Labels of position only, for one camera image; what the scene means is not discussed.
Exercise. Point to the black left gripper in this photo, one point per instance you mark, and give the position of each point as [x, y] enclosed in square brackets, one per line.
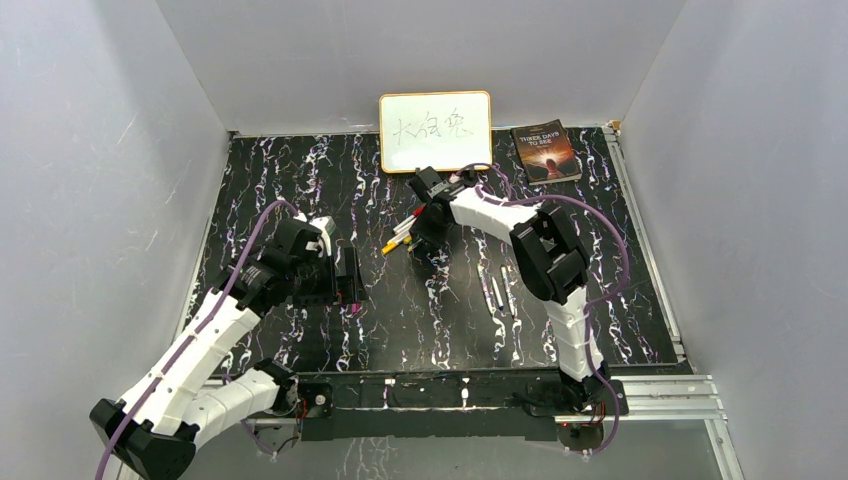
[346, 289]

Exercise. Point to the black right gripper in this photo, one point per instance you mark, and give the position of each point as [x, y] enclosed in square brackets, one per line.
[421, 230]

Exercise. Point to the yellow cap marker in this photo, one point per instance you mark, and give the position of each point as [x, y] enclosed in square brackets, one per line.
[393, 244]

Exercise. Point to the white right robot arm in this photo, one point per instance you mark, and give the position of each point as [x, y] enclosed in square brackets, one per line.
[552, 264]

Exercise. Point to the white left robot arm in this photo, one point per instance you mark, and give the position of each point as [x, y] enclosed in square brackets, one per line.
[241, 296]

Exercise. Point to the small whiteboard with writing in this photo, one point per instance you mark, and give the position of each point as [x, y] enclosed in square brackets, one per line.
[442, 130]

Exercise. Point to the dark paperback book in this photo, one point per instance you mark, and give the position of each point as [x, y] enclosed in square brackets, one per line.
[546, 153]

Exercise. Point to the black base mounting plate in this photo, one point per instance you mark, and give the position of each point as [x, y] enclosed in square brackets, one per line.
[449, 404]

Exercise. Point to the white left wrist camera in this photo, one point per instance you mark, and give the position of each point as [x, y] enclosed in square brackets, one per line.
[326, 227]

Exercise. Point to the aluminium frame rail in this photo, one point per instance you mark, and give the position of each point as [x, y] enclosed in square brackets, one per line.
[662, 397]

